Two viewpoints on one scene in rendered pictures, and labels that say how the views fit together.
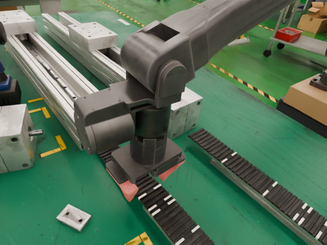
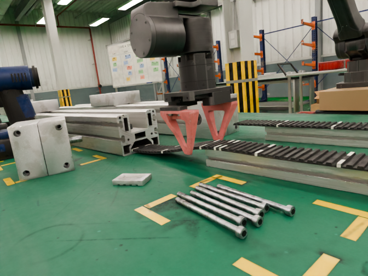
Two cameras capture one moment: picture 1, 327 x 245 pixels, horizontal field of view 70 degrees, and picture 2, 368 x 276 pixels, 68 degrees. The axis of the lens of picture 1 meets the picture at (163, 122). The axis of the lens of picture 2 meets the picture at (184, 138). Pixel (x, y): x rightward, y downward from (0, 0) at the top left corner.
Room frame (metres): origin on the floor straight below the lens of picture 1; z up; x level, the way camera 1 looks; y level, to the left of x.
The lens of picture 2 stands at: (-0.19, 0.06, 0.92)
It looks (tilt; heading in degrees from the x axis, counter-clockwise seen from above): 12 degrees down; 0
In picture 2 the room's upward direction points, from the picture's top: 6 degrees counter-clockwise
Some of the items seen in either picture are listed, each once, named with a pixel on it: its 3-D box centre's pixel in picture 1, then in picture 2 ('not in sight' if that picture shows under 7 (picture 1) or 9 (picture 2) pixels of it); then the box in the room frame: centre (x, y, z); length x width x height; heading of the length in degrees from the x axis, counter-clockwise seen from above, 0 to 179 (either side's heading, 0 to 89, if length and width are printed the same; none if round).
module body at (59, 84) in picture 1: (40, 63); (65, 125); (0.69, 0.42, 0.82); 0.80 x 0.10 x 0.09; 43
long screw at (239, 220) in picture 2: not in sight; (206, 206); (0.09, 0.04, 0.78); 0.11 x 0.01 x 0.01; 34
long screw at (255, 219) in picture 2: not in sight; (220, 205); (0.09, 0.02, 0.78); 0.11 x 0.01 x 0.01; 33
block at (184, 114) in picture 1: (177, 109); (214, 114); (0.50, -0.03, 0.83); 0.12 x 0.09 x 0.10; 133
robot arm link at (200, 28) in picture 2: (146, 113); (190, 38); (0.26, 0.02, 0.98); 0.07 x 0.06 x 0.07; 128
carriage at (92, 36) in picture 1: (93, 39); (115, 102); (0.82, 0.28, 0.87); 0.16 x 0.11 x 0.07; 43
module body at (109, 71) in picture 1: (94, 52); (117, 115); (0.82, 0.28, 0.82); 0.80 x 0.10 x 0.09; 43
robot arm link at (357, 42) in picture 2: not in sight; (359, 47); (0.68, -0.51, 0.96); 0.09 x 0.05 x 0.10; 128
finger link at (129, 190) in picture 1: (134, 179); (191, 124); (0.25, 0.04, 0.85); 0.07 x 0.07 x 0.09; 43
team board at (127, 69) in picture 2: not in sight; (137, 84); (6.45, 0.95, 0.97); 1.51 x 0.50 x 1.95; 59
